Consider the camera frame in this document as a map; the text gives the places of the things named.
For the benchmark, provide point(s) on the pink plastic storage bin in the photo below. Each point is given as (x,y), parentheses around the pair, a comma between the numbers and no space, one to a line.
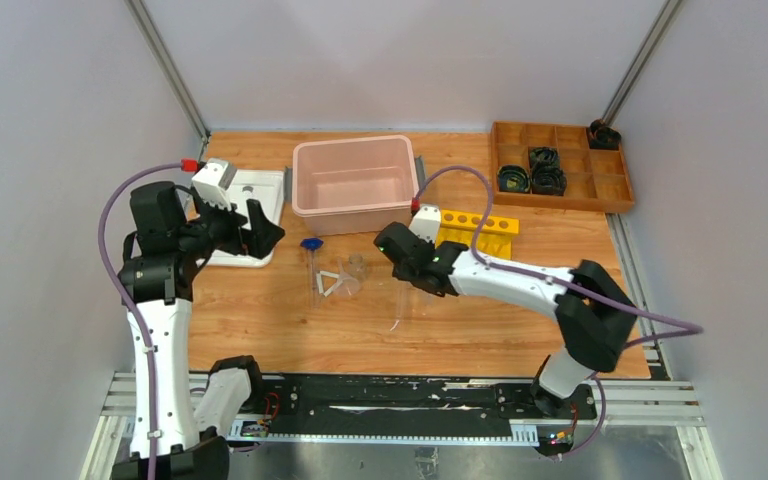
(358,185)

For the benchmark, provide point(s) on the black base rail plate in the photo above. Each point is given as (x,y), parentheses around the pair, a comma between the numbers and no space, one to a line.
(408,407)

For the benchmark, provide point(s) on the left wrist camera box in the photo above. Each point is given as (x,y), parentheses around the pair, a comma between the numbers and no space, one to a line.
(212,182)

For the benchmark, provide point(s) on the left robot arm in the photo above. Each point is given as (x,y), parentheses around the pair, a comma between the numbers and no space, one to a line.
(173,437)

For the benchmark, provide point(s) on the aluminium frame post left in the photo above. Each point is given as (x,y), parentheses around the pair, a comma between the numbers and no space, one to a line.
(151,34)

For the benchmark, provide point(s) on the clear glass funnel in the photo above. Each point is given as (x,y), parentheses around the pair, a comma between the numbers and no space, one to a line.
(346,285)

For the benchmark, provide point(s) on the aluminium frame post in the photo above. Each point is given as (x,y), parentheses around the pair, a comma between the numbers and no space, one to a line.
(151,34)
(665,17)

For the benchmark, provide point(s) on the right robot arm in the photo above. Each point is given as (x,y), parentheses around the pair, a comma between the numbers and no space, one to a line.
(594,315)

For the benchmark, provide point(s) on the aluminium frame post right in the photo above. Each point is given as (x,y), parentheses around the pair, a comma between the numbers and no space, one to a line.
(665,17)

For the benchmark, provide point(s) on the white clay triangle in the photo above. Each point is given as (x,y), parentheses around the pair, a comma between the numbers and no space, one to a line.
(327,282)

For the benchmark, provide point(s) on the yellow test tube rack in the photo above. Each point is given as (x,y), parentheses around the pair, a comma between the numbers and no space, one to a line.
(496,236)

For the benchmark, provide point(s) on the clear test tube blue cap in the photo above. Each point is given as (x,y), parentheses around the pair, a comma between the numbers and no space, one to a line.
(402,304)

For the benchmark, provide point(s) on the small glass beaker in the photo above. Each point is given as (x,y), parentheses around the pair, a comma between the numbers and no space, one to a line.
(357,267)

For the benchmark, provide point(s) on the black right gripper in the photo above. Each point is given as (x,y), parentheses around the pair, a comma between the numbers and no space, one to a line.
(400,273)

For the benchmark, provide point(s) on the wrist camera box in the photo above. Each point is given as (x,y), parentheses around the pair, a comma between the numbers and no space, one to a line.
(212,182)
(426,222)

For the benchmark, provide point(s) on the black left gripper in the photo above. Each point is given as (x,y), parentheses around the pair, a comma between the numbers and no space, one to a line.
(239,226)

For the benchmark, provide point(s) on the wooden compartment tray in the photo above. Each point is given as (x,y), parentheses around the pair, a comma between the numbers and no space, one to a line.
(557,166)

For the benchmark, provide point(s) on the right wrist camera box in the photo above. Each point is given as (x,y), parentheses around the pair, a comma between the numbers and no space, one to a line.
(426,222)

